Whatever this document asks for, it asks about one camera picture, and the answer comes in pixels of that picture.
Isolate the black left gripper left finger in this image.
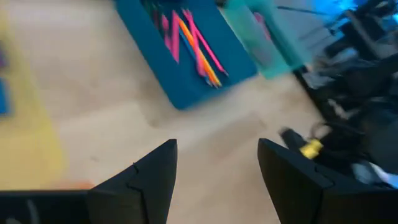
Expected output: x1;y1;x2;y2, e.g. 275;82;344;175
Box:
86;139;178;224

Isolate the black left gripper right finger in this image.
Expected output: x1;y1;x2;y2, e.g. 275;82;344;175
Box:
257;138;398;224

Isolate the blue plastic bin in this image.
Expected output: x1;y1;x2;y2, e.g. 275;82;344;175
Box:
114;0;259;111

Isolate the yellow plastic bin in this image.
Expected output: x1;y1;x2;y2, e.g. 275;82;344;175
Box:
0;9;67;191

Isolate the short pink pencil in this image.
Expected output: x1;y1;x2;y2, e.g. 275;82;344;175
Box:
186;18;208;78

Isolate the long pink pencil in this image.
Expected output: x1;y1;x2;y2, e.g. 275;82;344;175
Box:
160;14;180;63
183;8;229;77
170;9;181;63

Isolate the orange pencil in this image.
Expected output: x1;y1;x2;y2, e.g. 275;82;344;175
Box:
175;15;218;88

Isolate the teal plastic bin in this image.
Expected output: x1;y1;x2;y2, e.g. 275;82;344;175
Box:
223;0;313;80

